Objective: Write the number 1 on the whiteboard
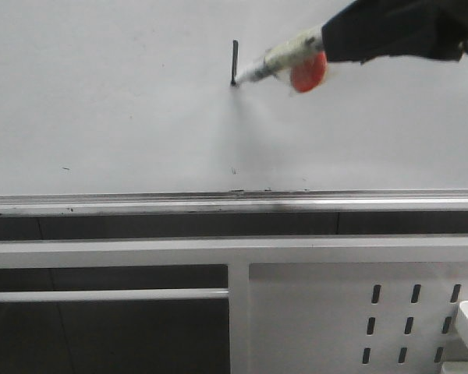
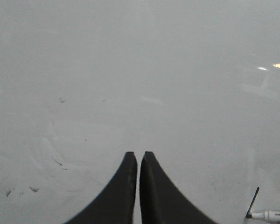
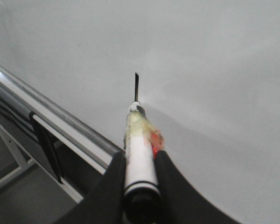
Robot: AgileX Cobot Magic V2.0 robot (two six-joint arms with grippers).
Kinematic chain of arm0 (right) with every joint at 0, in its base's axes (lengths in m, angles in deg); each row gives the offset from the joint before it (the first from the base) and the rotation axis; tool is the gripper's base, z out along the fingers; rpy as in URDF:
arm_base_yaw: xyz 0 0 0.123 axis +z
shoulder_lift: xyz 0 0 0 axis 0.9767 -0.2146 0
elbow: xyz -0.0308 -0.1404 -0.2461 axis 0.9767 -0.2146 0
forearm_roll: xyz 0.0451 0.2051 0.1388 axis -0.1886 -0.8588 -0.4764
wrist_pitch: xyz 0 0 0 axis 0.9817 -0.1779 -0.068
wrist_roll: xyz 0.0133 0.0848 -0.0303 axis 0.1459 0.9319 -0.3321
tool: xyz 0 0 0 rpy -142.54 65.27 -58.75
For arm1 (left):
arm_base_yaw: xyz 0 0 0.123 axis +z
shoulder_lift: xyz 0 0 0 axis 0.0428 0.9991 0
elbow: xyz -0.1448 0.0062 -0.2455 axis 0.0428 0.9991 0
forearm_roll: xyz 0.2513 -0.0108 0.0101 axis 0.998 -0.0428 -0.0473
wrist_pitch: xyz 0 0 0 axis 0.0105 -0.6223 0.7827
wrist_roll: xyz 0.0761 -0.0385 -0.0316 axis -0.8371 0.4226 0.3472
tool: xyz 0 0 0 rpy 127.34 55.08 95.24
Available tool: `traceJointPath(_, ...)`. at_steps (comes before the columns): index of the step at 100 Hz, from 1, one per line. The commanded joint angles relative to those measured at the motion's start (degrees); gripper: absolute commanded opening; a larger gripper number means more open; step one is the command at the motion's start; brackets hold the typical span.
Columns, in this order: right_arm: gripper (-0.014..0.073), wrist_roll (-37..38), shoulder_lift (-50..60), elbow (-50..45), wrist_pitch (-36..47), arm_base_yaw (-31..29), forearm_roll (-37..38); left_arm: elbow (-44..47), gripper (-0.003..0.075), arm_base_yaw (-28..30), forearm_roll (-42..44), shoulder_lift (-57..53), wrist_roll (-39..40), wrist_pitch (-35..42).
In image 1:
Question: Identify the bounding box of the red round magnet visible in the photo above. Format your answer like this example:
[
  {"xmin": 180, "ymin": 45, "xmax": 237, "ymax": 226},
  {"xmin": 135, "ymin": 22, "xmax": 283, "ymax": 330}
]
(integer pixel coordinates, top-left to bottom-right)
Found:
[{"xmin": 289, "ymin": 51, "xmax": 328, "ymax": 94}]

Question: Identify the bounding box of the white metal stand frame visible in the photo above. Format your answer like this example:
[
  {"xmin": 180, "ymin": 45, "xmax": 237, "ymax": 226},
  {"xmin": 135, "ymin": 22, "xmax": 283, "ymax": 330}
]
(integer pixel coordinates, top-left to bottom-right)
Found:
[{"xmin": 0, "ymin": 236, "xmax": 468, "ymax": 373}]

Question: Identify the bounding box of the white perforated metal panel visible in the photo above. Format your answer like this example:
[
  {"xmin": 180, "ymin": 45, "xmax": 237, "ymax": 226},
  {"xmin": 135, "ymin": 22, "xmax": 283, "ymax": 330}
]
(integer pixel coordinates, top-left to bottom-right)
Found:
[{"xmin": 250, "ymin": 263, "xmax": 468, "ymax": 373}]

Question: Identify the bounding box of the white whiteboard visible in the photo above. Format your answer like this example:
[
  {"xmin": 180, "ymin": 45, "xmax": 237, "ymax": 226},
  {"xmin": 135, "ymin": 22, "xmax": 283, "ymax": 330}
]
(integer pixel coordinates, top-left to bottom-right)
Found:
[{"xmin": 0, "ymin": 1, "xmax": 468, "ymax": 196}]

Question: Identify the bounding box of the white box at right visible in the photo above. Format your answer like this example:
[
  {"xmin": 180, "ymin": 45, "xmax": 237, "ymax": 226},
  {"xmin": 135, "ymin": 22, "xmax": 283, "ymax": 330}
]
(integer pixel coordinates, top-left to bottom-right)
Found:
[{"xmin": 440, "ymin": 301, "xmax": 468, "ymax": 373}]

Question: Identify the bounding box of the aluminium whiteboard tray rail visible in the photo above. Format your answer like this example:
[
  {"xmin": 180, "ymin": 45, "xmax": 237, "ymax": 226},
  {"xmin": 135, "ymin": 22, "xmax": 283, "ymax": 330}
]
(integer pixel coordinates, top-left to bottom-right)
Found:
[{"xmin": 0, "ymin": 189, "xmax": 468, "ymax": 217}]

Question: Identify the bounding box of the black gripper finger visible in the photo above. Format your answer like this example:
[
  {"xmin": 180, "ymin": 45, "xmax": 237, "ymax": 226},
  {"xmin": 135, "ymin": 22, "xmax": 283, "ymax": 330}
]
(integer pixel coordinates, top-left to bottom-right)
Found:
[{"xmin": 321, "ymin": 1, "xmax": 468, "ymax": 63}]

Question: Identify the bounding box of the white whiteboard marker pen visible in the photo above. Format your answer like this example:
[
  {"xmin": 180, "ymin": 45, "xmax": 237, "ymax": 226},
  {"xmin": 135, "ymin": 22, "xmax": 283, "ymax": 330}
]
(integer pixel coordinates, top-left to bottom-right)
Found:
[{"xmin": 230, "ymin": 26, "xmax": 324, "ymax": 86}]

